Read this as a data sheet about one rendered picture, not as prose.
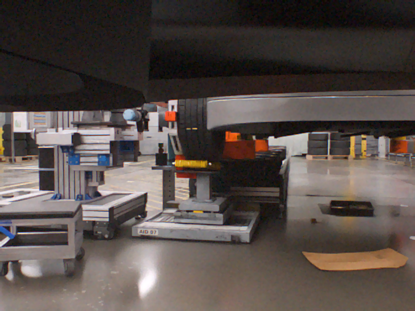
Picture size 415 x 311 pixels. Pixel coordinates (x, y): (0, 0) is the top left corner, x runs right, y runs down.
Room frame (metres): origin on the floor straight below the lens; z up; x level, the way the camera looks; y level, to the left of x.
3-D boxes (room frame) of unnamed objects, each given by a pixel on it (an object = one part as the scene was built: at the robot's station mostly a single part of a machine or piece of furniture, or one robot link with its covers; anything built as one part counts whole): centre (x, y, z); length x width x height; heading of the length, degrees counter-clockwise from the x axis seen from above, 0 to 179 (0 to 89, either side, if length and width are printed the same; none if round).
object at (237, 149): (3.69, -0.17, 0.69); 0.52 x 0.17 x 0.35; 78
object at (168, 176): (3.90, 0.35, 0.21); 0.10 x 0.10 x 0.42; 78
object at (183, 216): (3.21, 0.01, 0.13); 0.50 x 0.36 x 0.10; 168
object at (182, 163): (3.07, 0.11, 0.51); 0.29 x 0.06 x 0.06; 78
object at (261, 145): (5.58, -0.57, 0.69); 0.52 x 0.17 x 0.35; 78
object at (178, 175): (3.20, 0.14, 0.48); 0.16 x 0.12 x 0.17; 78
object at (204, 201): (3.18, 0.01, 0.32); 0.40 x 0.30 x 0.28; 168
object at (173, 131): (3.21, 0.18, 0.85); 0.54 x 0.07 x 0.54; 168
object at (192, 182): (3.51, -0.07, 0.26); 0.42 x 0.18 x 0.35; 78
